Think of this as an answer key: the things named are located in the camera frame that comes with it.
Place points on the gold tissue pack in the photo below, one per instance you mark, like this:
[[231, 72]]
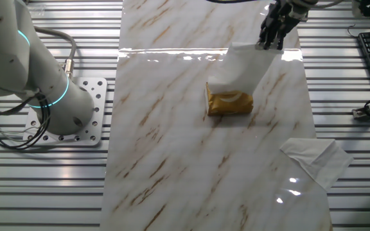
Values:
[[230, 108]]

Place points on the white pulled napkin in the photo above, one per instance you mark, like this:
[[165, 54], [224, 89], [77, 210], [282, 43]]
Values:
[[243, 70]]

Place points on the loose flat white napkin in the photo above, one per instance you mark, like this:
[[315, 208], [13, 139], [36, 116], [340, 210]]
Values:
[[320, 160]]

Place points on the marble pattern table mat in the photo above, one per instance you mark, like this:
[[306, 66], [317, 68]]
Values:
[[178, 160]]

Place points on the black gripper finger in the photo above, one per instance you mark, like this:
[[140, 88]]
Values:
[[283, 37], [266, 35]]

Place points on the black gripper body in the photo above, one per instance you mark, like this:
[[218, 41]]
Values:
[[281, 14]]

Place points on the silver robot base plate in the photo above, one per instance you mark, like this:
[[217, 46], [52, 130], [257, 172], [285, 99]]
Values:
[[99, 93]]

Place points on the white Flexiv robot arm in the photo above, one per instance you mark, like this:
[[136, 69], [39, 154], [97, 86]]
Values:
[[63, 106]]

